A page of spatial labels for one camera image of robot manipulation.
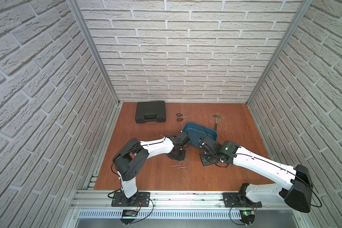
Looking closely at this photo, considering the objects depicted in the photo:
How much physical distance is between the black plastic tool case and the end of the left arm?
34 cm

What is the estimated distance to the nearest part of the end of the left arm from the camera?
2.16ft

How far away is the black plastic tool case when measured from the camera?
41.3 inches
